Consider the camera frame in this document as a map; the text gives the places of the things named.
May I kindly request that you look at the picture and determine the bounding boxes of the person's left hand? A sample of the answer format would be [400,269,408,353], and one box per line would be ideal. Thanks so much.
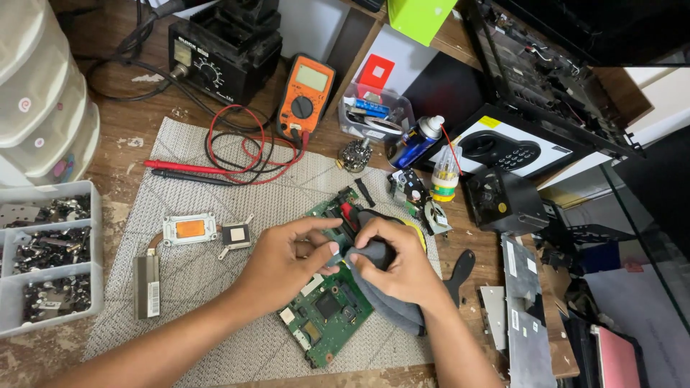
[233,217,344,316]

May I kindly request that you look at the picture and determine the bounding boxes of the person's right hand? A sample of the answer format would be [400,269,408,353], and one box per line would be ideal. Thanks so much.
[349,217,444,318]

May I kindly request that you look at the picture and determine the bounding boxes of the grey cleaning cloth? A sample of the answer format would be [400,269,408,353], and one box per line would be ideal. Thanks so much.
[342,209,428,337]

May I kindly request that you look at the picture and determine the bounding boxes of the grey woven work mat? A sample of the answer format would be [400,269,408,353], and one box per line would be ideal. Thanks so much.
[82,117,443,388]

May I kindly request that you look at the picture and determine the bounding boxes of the small laptop cooling fan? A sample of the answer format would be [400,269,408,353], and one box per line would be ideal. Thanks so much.
[422,200,454,236]

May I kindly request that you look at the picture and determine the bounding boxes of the green circuit board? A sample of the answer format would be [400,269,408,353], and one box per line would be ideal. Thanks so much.
[278,186,375,369]

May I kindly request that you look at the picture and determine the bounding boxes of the small drive mechanism part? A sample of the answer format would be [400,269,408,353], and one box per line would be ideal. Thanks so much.
[387,168,432,216]

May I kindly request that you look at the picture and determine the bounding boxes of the small black plastic strip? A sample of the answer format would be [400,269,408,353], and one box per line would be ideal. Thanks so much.
[354,178,376,209]

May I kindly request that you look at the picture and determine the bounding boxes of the copper heatsink assembly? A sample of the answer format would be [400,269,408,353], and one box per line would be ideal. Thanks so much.
[133,212,255,320]

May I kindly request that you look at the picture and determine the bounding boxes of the silver metal plate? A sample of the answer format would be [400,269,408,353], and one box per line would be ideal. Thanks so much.
[477,286,509,352]

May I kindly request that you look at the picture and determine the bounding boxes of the black multimeter probe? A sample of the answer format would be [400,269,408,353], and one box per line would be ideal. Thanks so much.
[150,121,303,187]

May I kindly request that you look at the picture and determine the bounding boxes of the black cube-shaped fan housing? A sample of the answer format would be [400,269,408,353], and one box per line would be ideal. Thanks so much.
[465,167,551,235]

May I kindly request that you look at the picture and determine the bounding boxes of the blue spray can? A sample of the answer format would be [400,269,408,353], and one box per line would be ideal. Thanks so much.
[386,115,446,170]

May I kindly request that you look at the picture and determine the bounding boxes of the silver metal drive caddy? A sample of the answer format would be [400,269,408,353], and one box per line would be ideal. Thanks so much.
[501,234,558,388]

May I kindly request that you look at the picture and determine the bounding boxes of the red multimeter probe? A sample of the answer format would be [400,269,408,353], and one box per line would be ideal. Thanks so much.
[142,105,311,186]

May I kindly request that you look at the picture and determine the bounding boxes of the white box with keypad picture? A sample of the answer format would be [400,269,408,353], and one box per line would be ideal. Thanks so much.
[416,103,589,180]

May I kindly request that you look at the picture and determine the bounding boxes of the clear plastic parts tub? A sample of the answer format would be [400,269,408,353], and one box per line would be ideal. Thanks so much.
[338,82,416,142]

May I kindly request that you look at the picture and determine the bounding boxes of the orange digital multimeter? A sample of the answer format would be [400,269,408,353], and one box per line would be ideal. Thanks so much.
[276,53,336,142]

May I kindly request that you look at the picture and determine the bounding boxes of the red square card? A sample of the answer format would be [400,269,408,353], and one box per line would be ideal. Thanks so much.
[357,53,396,91]

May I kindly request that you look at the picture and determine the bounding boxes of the black soldering station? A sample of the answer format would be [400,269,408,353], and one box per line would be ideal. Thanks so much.
[167,0,283,107]

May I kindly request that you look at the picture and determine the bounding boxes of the clear compartment box of screws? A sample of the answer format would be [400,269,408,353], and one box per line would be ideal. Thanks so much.
[0,180,105,339]

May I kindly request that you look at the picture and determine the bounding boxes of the pink laptop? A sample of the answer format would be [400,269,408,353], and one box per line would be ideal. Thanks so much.
[590,324,643,388]

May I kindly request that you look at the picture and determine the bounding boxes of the black laptop chassis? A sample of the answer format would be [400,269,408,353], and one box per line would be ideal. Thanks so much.
[466,0,645,158]

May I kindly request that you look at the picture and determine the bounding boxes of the green box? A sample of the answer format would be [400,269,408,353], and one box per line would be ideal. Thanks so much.
[387,0,459,47]

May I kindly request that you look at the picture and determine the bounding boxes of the translucent plastic drawer tower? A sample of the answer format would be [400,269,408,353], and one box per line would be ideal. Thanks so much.
[0,0,101,187]

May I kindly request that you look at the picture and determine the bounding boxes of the black plastic bracket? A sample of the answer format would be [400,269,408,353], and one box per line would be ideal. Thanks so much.
[443,248,477,309]

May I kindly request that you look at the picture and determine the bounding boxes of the black rotary switch part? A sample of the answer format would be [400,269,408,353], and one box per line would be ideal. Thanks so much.
[337,137,374,174]

